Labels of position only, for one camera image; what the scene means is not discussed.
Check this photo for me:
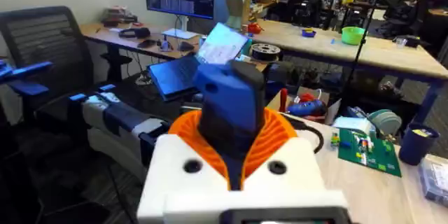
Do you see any black filament spool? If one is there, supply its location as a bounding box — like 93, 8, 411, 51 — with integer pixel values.
251, 43, 282, 62

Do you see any black mesh office chair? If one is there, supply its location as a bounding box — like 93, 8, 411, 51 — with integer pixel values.
0, 6, 134, 224

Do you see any clear plastic bag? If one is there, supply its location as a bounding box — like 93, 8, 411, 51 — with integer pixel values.
417, 153, 448, 208

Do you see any green bowl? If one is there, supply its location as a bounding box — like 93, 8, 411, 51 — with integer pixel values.
341, 26, 366, 46

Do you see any open cardboard box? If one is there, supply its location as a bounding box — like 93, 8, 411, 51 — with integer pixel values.
223, 0, 254, 30

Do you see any green board with toy blocks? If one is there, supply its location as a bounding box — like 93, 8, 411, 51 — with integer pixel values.
330, 127, 403, 179

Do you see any dark blue cup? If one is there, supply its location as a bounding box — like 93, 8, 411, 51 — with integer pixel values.
398, 122, 440, 167

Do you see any grey-green tape roll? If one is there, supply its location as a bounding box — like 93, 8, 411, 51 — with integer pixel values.
367, 108, 403, 137

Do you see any right gripper white and orange right finger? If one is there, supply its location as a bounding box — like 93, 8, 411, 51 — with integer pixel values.
240, 107, 329, 193

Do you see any long wooden table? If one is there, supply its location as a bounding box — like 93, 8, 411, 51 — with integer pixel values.
251, 18, 448, 124

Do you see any red object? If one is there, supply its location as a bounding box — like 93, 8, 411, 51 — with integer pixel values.
246, 22, 264, 35

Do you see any black cable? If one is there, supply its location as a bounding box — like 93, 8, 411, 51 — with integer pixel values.
279, 111, 325, 155

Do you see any wooden desk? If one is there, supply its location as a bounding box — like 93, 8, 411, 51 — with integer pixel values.
79, 22, 269, 83

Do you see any open laptop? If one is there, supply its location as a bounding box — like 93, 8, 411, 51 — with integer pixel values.
146, 22, 250, 102

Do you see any small white box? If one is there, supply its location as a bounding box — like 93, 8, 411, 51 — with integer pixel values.
331, 115, 372, 136

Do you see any blue electric screwdriver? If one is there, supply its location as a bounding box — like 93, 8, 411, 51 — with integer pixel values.
194, 59, 267, 192

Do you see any black tripod pole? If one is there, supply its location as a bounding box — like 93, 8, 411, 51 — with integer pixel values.
339, 0, 388, 106

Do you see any cardboard box with tools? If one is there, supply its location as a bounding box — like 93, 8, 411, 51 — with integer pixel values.
267, 86, 342, 126

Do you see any right gripper white and orange left finger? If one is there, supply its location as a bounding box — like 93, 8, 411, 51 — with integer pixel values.
136, 109, 232, 224

